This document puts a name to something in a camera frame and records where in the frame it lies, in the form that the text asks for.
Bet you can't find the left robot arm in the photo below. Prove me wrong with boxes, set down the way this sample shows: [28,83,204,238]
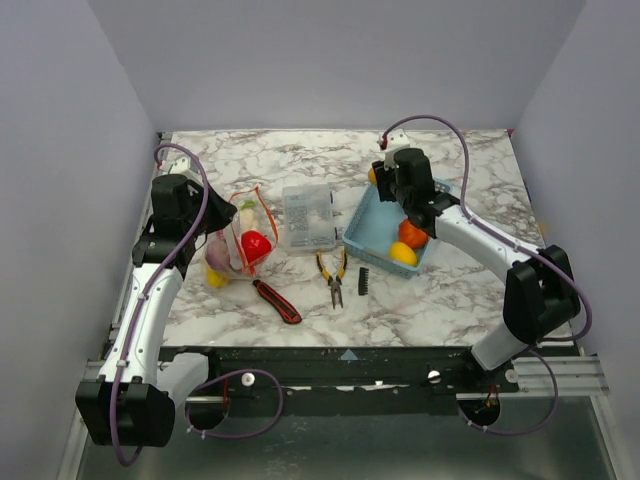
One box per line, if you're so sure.
[75,173,237,447]

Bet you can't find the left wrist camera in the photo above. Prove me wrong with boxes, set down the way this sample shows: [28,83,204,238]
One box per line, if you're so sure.
[166,155,202,184]

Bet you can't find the yellow handled pliers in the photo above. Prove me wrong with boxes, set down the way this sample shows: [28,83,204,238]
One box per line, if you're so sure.
[315,249,348,308]

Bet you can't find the orange small pumpkin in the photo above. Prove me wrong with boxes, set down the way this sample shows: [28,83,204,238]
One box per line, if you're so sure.
[397,219,429,250]

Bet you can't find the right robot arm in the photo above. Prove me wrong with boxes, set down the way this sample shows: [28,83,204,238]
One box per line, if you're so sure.
[372,148,581,392]

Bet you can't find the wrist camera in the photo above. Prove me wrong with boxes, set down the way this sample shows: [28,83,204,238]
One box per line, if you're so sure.
[378,128,410,169]
[166,155,202,184]

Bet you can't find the light blue plastic basket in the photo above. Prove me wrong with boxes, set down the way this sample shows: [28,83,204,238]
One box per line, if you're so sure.
[342,185,438,279]

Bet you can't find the yellow lemon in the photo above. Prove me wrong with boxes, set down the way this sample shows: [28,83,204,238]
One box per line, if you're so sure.
[388,242,418,267]

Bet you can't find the black bit holder strip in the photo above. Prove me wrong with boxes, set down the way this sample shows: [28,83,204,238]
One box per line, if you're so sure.
[358,267,369,296]

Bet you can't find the red apple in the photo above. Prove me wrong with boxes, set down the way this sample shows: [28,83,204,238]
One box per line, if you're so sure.
[241,231,272,264]

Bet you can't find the red black utility knife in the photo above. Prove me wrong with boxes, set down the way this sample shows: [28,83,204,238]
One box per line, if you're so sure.
[252,279,302,325]

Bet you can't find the clear zip top bag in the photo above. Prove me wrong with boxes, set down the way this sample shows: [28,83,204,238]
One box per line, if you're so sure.
[203,186,279,288]

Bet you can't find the clear plastic screw box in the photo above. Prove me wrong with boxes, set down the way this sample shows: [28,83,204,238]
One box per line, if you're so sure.
[281,183,336,253]

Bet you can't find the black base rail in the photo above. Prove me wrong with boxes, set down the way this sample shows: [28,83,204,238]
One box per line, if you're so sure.
[184,347,577,427]

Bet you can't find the white cauliflower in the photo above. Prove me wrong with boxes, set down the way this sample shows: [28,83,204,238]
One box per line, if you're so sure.
[239,200,259,234]

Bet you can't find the purple onion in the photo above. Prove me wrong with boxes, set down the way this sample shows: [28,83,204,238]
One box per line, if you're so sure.
[204,239,230,272]

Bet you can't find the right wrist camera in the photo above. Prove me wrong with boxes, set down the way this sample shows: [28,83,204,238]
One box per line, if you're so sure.
[378,128,410,169]

